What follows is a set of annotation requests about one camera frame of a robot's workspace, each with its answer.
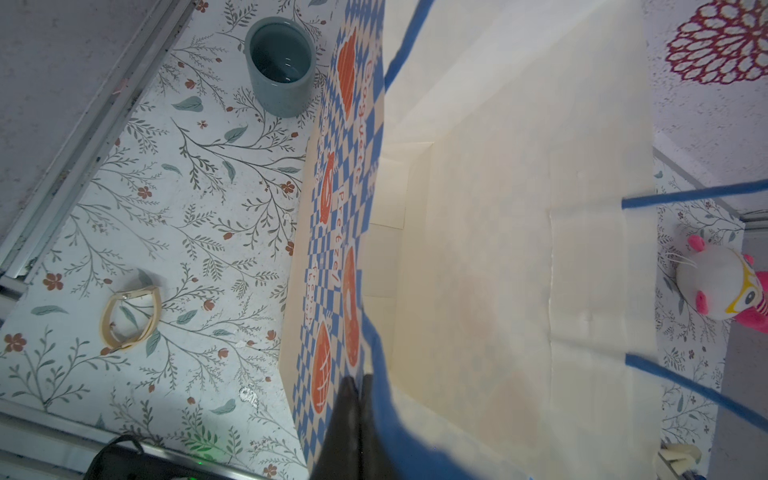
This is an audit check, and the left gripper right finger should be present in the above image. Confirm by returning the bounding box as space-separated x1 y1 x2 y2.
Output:
359 374 399 480

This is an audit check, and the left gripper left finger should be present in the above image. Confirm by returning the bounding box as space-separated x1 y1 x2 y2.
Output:
310 377 361 480

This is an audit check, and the blue checkered paper bag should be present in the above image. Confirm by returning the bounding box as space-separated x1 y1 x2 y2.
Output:
278 0 768 480

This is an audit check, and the beige rubber band loop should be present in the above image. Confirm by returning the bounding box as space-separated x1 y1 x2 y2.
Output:
99 285 162 355

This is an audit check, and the pink white plush toy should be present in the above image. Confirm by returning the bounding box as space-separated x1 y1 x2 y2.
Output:
676 235 767 333

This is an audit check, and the teal ceramic cup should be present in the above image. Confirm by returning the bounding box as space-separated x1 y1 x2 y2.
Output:
244 16 316 118

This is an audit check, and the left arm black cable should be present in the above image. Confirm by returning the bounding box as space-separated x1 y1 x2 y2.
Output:
82 434 181 480

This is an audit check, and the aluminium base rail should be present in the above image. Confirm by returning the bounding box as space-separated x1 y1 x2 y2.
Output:
0 0 289 480

